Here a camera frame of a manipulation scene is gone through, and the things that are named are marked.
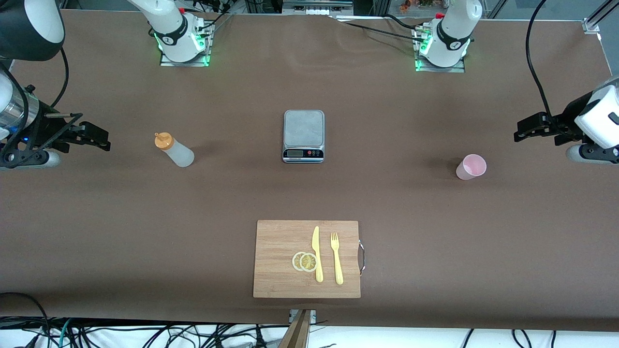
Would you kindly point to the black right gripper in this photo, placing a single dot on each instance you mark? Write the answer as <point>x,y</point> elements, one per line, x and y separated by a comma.
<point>47,129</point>

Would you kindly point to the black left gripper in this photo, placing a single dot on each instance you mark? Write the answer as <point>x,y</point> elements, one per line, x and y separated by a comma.
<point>565,122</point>

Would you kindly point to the pink plastic cup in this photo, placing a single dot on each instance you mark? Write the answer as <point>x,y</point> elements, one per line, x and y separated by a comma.
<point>470,169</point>

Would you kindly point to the translucent sauce bottle orange cap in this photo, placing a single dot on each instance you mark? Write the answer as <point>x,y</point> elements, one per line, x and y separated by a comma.
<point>179,153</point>

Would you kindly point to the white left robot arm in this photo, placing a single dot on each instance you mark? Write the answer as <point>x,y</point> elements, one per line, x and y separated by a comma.
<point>452,29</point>

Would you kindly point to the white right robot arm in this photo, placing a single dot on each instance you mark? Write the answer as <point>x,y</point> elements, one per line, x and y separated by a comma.
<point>174,29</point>

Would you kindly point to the brown table cover sheet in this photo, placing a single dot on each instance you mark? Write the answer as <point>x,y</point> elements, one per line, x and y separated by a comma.
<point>435,217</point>

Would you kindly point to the orange background object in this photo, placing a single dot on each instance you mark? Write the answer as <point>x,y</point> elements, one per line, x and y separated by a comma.
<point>405,7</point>

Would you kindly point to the silver digital kitchen scale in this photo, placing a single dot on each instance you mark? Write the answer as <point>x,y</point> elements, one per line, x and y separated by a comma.
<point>303,128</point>

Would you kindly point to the wooden cutting board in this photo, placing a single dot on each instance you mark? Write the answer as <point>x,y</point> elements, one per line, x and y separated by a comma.
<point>278,241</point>

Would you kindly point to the lemon slice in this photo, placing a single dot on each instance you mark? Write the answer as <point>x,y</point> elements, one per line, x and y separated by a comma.
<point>308,262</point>
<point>295,261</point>

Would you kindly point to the yellow plastic fork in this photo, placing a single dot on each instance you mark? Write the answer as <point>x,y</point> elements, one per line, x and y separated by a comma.
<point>337,261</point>

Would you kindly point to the white power strip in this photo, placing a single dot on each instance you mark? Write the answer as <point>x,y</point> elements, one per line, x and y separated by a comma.
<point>314,9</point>

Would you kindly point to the yellow plastic knife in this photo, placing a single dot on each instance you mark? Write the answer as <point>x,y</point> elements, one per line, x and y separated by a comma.
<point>316,251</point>

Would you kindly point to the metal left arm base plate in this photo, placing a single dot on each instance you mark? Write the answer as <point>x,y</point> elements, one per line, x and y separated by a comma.
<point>459,69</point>

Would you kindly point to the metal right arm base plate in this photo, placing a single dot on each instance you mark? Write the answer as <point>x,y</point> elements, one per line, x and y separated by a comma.
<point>167,62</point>

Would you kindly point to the aluminium frame profile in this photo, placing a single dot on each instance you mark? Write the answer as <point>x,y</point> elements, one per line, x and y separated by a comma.
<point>592,23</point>

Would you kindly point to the metal post bracket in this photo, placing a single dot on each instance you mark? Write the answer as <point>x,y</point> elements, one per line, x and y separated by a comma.
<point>313,315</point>

